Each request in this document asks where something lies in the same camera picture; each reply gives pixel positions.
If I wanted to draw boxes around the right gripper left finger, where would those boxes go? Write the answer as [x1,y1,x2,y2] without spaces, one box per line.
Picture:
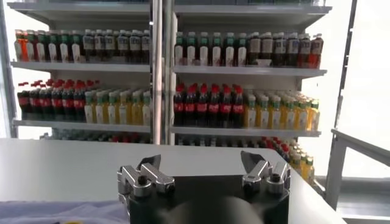
[117,154,176,197]

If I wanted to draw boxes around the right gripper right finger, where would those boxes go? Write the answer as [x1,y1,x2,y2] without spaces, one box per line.
[240,150,292,195]

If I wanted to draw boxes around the purple t-shirt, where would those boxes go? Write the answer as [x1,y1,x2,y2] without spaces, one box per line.
[0,200,129,224]

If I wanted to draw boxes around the yellow juice bottle green label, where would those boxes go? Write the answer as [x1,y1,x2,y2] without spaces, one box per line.
[296,98,309,131]
[107,91,119,125]
[257,95,271,129]
[94,91,106,124]
[83,91,95,124]
[303,155,316,183]
[283,97,296,130]
[118,91,130,125]
[130,91,142,125]
[308,99,321,131]
[270,96,283,130]
[244,94,257,128]

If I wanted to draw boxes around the cola bottle red cap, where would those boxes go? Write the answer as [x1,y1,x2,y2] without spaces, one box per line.
[40,81,52,121]
[208,85,221,127]
[51,80,64,121]
[219,85,232,128]
[173,84,185,126]
[184,85,196,127]
[196,85,208,127]
[232,86,244,128]
[17,82,30,120]
[29,82,41,120]
[73,80,87,122]

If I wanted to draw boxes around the grey metal shelving rack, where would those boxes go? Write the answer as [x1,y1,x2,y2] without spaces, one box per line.
[5,0,163,145]
[164,0,333,147]

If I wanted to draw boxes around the dark drink bottle beige label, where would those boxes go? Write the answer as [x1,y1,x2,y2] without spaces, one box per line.
[273,32,287,67]
[286,32,300,68]
[261,32,274,67]
[248,32,261,66]

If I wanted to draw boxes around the dark drink bottle white label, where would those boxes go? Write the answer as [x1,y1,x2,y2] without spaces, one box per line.
[104,29,116,63]
[117,29,129,63]
[82,29,94,63]
[93,29,105,63]
[141,29,151,64]
[129,29,141,64]

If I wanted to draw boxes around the red tea bottle white cap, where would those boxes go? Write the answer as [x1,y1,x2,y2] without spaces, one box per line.
[310,33,324,69]
[298,32,312,68]
[14,29,29,61]

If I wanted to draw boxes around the black slanted window bar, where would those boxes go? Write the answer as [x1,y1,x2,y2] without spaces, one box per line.
[0,12,18,138]
[333,0,358,128]

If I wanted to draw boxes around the grey metal frame stand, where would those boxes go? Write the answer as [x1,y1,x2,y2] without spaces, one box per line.
[324,128,390,224]

